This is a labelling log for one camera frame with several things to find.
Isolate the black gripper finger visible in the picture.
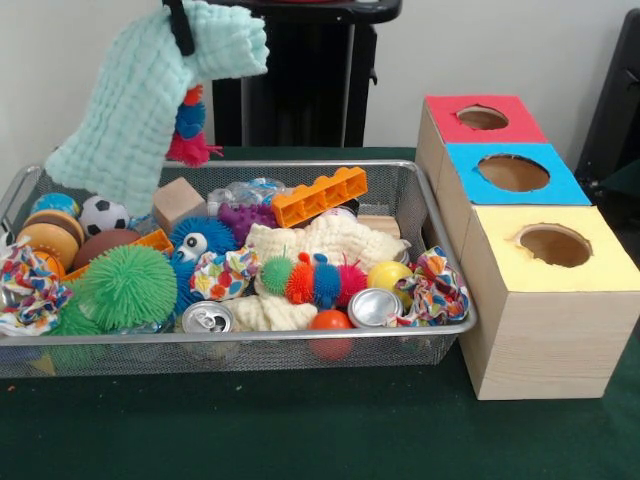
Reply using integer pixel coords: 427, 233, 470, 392
163, 0, 197, 57

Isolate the mint green cloth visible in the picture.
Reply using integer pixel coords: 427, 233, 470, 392
45, 0, 269, 216

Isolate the orange plastic tray block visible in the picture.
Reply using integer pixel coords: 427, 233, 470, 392
272, 167, 369, 229

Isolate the colourful polka-dot cloth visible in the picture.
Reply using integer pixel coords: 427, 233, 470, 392
385, 248, 471, 328

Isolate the wooden box with three holes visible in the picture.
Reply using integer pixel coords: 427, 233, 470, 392
415, 95, 640, 401

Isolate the small soccer ball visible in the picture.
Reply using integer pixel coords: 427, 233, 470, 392
78, 195, 131, 239

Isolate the blue furry googly-eyed toy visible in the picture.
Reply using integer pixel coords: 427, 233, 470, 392
168, 215, 239, 311

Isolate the cream waffle cloth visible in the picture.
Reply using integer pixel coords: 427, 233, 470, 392
228, 215, 411, 333

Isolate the large green spiky ball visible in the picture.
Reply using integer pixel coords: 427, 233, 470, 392
75, 245, 178, 331

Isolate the yellow ball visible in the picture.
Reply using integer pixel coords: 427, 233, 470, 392
366, 262, 413, 306

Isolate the crushed silver can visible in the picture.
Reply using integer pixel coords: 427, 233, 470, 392
348, 288, 406, 329

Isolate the green cloth table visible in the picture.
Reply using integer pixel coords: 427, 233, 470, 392
0, 145, 640, 480

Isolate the black floor stand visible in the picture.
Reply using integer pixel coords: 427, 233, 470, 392
578, 8, 640, 201

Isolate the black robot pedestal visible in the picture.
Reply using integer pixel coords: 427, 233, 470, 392
212, 0, 406, 148

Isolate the colourful rope knot toy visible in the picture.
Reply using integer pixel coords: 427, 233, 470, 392
0, 243, 73, 336

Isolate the wire mesh bin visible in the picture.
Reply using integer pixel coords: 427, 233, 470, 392
0, 160, 479, 377

